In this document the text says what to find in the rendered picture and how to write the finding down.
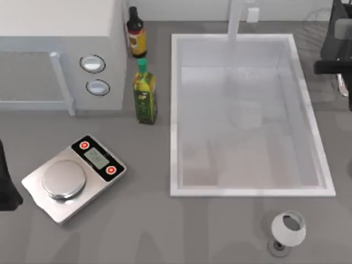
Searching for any small silver metal piece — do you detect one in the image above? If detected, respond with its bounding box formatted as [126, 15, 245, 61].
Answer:
[336, 73, 350, 97]

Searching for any white sink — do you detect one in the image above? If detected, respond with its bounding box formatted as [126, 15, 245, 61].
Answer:
[169, 33, 337, 198]

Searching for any tall white tap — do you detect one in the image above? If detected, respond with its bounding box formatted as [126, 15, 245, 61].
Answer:
[227, 0, 243, 42]

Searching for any white wine glass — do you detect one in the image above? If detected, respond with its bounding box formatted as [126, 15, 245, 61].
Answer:
[267, 210, 307, 251]

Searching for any green oil bottle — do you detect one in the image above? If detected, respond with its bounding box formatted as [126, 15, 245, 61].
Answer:
[133, 57, 158, 125]

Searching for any dark sauce bottle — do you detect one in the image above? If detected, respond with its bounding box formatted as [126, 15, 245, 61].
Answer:
[125, 5, 148, 59]

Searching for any smaller round microwave knob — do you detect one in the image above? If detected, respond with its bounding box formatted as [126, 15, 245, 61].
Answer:
[85, 79, 111, 97]

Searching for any larger round microwave knob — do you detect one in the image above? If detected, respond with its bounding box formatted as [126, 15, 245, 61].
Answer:
[79, 54, 107, 74]

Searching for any pale microwave oven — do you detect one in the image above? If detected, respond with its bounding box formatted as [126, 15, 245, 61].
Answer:
[0, 0, 129, 117]

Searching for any silver kitchen scale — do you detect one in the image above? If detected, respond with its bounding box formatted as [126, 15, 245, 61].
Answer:
[21, 134, 128, 226]

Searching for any pale microwave door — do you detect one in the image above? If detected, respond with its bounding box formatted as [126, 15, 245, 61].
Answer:
[0, 51, 75, 111]

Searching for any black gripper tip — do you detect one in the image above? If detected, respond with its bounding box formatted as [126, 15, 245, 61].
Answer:
[0, 139, 24, 212]

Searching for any white wall socket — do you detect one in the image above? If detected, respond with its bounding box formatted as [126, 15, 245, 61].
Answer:
[246, 7, 260, 24]

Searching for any pale microwave door handle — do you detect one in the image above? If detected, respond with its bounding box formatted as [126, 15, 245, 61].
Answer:
[49, 51, 76, 117]

